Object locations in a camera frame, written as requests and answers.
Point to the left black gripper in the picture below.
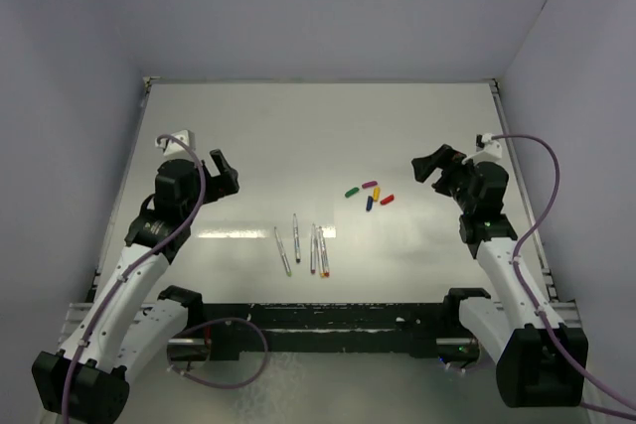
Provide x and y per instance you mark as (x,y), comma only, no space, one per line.
(222,185)

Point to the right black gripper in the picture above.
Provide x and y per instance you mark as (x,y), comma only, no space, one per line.
(445,155)

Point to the green pen cap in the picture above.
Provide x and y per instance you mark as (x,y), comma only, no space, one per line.
(351,192)

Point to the blue marker pen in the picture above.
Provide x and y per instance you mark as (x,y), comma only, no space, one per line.
(296,238)

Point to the green marker pen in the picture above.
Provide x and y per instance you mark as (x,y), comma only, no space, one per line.
(282,253)

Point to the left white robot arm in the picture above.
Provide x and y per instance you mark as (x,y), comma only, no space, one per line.
(90,376)

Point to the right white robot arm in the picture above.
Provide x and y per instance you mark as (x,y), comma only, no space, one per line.
(535,352)

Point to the red pen cap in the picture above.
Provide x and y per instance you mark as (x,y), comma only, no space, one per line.
(387,200)

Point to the yellow marker pen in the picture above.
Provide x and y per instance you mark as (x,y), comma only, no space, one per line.
(319,252)

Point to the purple marker pen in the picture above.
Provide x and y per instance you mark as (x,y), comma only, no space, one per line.
(313,250)

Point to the red marker pen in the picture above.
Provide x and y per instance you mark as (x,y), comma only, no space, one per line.
(323,253)

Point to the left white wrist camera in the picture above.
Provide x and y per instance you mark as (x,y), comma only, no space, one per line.
(176,143)

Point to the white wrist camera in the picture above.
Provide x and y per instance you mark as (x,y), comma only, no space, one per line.
(176,143)
(488,149)

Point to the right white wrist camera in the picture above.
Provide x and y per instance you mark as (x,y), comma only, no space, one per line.
(488,149)

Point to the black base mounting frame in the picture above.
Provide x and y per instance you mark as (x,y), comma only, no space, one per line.
(417,330)

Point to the aluminium rail right side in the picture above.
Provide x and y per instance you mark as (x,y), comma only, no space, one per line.
(522,185)

